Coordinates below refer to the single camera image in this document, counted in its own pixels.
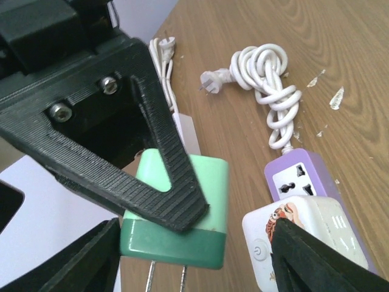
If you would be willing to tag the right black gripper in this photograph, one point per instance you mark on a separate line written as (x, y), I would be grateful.
(45, 36)

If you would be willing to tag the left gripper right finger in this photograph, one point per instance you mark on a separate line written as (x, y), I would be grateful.
(319, 261)

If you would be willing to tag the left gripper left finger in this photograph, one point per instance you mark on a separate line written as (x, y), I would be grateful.
(88, 264)

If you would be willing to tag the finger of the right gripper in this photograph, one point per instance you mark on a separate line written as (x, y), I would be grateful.
(116, 190)

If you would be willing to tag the white cartoon cube adapter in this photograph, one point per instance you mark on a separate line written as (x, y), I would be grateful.
(258, 236)

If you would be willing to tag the purple power strip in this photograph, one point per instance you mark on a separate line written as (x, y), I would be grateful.
(306, 194)

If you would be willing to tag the green cube adapter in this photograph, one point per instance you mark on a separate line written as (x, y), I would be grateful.
(197, 198)

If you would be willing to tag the white USB power strip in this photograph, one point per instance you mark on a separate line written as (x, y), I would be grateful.
(186, 129)

